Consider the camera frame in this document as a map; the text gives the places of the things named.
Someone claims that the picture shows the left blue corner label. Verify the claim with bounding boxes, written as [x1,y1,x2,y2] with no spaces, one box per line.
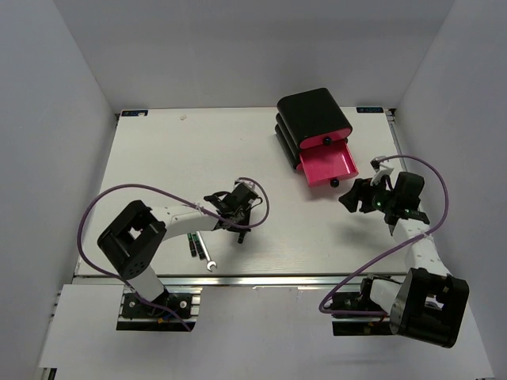
[120,109,148,117]

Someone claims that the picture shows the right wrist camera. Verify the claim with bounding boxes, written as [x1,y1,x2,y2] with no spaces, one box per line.
[370,156,394,187]

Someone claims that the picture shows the small precision screwdriver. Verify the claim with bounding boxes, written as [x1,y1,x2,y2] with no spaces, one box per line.
[237,222,250,244]
[192,234,206,260]
[187,234,197,257]

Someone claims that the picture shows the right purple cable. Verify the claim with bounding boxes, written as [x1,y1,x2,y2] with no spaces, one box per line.
[318,154,451,316]

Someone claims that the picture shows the blue corner label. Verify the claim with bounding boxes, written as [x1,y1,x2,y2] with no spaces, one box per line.
[120,109,148,117]
[356,107,384,114]

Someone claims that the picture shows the silver combination wrench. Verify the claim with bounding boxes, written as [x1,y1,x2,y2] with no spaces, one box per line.
[196,232,217,272]

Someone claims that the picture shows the pink top drawer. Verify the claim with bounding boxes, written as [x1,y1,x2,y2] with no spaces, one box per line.
[299,127,353,150]

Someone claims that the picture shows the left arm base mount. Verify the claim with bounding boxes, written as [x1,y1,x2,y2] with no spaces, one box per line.
[116,287,202,333]

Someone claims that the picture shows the white foam board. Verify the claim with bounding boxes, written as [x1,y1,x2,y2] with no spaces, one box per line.
[40,285,493,379]

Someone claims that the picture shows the black drawer cabinet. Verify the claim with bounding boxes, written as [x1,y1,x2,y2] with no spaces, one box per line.
[275,88,353,169]

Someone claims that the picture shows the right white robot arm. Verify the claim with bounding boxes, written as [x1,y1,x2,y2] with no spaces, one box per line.
[329,172,470,348]

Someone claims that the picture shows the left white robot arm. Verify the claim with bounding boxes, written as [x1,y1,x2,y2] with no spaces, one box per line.
[97,182,260,316]

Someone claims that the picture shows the right blue corner label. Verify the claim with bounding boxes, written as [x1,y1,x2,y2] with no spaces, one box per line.
[356,107,384,114]

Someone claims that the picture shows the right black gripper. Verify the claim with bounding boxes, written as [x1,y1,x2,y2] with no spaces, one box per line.
[338,174,398,213]

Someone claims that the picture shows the aluminium table edge rail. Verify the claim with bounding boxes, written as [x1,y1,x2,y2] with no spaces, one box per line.
[71,274,367,287]

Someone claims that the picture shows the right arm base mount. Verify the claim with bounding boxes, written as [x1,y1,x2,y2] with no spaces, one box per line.
[323,274,401,336]

